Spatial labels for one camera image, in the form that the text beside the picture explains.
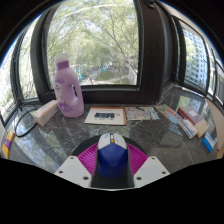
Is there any orange-edged photo booklet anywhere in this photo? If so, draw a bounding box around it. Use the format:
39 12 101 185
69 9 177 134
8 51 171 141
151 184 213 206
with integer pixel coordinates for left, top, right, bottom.
83 105 128 127

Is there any white cardboard box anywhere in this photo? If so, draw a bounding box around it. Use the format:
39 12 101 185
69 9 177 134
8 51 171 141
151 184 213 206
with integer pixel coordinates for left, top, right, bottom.
32 99 60 127

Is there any black cable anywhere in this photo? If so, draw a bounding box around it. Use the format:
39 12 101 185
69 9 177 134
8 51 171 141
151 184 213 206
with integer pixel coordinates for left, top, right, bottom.
13 103 39 138

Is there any white and blue book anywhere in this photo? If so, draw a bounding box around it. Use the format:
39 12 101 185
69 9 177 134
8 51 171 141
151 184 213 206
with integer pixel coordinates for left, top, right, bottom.
178 118 199 140

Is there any colourful thin pamphlet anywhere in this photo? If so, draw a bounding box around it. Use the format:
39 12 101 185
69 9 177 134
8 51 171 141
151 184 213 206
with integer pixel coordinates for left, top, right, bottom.
154 103 183 125

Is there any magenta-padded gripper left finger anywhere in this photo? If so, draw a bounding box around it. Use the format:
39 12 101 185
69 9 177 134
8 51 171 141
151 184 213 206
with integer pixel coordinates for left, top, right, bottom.
54 143 101 189

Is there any purple detergent bottle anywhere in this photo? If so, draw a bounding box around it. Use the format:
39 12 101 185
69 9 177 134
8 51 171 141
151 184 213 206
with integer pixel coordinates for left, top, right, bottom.
53 53 85 119

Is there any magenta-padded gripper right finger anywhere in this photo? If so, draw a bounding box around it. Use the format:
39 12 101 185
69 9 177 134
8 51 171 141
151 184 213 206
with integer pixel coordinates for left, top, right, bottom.
126 143 171 189

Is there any yellow and purple packet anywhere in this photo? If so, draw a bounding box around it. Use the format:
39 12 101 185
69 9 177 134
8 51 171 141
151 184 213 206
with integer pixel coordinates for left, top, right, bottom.
0 130 16 160

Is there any folded map pamphlet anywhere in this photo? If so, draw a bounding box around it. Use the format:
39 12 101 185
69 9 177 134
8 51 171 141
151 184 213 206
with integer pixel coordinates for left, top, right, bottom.
124 105 160 122

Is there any blue and white computer mouse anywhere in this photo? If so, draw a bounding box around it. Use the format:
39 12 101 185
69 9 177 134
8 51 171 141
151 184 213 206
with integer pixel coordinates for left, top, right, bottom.
96 132 129 179

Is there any blue and white box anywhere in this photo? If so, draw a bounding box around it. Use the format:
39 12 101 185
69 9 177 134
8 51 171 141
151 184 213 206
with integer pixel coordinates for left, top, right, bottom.
202 131 216 153

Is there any red hardcover book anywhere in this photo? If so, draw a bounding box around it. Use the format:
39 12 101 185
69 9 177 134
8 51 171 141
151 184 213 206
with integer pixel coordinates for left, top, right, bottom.
176 105 205 126

